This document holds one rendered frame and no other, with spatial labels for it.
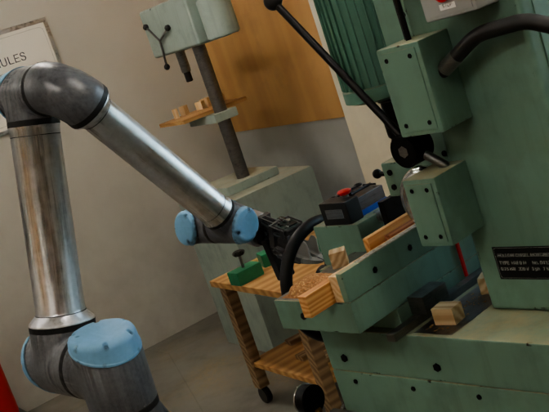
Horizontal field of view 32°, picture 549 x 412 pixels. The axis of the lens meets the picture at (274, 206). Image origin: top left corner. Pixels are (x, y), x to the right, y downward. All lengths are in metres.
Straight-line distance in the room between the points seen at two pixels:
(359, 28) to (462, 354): 0.60
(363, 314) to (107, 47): 3.36
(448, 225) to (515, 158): 0.15
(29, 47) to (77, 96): 2.67
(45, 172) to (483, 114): 1.00
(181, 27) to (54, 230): 2.10
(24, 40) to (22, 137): 2.57
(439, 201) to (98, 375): 0.84
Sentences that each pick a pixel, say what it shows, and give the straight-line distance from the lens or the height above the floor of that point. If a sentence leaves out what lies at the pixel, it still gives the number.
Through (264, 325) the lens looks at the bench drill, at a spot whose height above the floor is 0.14.
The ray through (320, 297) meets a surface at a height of 0.92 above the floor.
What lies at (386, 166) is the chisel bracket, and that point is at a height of 1.06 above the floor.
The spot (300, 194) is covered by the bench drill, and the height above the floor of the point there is 0.61.
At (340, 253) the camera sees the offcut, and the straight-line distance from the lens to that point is 1.87.
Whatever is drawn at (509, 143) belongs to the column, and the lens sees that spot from 1.57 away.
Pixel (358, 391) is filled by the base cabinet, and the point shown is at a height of 0.67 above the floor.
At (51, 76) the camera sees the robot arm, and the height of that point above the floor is 1.43.
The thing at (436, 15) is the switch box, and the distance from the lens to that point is 1.50.
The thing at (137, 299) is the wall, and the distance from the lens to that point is 4.88.
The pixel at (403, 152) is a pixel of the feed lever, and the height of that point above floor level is 1.12.
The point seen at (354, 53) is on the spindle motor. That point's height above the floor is 1.29.
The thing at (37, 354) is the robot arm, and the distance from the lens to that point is 2.20.
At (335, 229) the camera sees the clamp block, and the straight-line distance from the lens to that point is 1.96.
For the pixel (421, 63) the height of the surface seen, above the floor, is 1.26.
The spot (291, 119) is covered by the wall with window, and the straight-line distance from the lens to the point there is 4.57.
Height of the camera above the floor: 1.42
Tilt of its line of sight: 11 degrees down
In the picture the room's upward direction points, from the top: 19 degrees counter-clockwise
